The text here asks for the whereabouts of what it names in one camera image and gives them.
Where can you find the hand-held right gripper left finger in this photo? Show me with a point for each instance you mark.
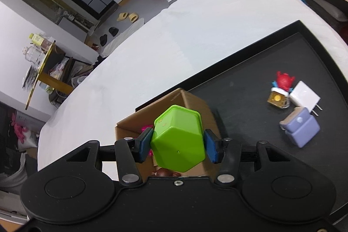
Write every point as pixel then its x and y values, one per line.
pixel 145 145

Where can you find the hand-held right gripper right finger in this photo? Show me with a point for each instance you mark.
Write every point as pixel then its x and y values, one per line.
pixel 212 146

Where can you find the pink toy figure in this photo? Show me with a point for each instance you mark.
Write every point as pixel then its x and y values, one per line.
pixel 146 128

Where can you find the green hexagonal box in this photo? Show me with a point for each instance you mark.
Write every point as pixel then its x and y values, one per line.
pixel 176 139

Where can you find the brown-haired doll figure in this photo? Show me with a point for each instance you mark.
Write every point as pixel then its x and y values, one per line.
pixel 164 172

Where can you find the brown cardboard box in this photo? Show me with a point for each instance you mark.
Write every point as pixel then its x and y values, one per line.
pixel 190 101

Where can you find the black tray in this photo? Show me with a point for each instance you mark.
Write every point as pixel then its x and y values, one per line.
pixel 244 71

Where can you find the purple block charger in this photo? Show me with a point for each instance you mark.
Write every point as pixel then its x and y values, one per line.
pixel 301 128

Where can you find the red and gold toy figure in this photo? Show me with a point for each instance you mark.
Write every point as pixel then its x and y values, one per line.
pixel 282 81

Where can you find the white charger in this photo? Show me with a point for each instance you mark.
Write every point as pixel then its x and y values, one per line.
pixel 303 94

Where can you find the white floor mat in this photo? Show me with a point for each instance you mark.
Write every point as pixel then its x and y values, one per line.
pixel 119 41

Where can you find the round table with yellow leg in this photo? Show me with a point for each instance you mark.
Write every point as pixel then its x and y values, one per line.
pixel 54 82

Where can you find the black slipper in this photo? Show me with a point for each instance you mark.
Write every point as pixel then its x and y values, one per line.
pixel 113 31
pixel 103 39

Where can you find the pink plush toy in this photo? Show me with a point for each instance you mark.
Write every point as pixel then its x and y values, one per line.
pixel 20 131

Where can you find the yellow slipper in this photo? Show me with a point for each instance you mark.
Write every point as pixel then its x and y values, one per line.
pixel 133 17
pixel 122 16

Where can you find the stack of wrapped plates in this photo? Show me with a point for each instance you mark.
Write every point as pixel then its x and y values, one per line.
pixel 30 77

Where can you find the glass jar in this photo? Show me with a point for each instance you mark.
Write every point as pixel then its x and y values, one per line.
pixel 32 55

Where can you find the bottle with yellow label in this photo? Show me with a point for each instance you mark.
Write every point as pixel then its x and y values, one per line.
pixel 39 40

